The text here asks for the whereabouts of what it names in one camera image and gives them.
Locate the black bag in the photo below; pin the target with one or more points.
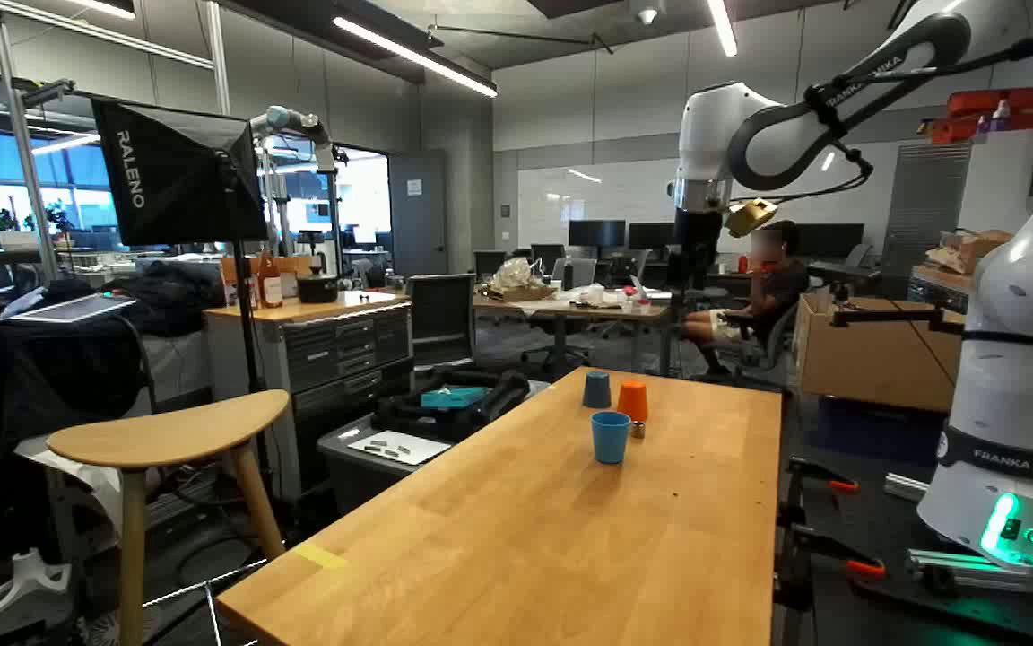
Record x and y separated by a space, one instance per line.
467 398

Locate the grey-blue cup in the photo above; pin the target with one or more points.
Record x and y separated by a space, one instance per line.
596 388

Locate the seated person in brown shirt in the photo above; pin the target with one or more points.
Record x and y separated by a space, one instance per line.
774 290

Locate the black cloth covered table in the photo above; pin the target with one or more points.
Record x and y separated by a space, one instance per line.
25 405

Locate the yellow object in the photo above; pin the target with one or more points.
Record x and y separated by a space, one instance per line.
751 216

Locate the grey drawer cabinet wood top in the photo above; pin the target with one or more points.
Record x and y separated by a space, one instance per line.
339 354

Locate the cluttered wooden desk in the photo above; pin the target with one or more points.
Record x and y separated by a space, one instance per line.
573 308

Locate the cardboard box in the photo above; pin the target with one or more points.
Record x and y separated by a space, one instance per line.
878 354

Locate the white stand base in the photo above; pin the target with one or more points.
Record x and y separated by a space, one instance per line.
23 598

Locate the orange label bottle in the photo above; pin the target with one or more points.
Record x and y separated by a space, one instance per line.
270 289

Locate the grey door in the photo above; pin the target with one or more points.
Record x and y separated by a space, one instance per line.
422 216

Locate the short aluminium extrusion bar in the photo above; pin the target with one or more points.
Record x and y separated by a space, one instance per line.
901 487

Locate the grey storage box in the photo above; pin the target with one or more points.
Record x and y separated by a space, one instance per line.
379 453

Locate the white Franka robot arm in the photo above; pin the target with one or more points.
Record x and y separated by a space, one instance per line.
1019 359

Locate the teal case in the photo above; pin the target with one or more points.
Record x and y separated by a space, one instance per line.
455 398

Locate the wooden stool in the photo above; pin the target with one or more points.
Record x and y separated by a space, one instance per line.
170 436

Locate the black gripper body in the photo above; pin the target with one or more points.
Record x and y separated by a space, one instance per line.
696 232

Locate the small black box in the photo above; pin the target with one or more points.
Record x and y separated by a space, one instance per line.
317 289

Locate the yellow tape strip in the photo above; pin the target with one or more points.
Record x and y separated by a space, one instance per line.
322 556

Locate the orange cup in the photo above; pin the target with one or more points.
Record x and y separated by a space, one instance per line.
633 398

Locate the black softbox light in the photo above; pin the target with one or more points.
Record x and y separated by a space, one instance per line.
177 179

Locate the light blue cup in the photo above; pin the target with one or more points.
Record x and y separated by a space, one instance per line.
611 440

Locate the dark computer monitor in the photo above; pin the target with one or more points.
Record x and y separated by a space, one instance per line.
650 233
829 243
596 233

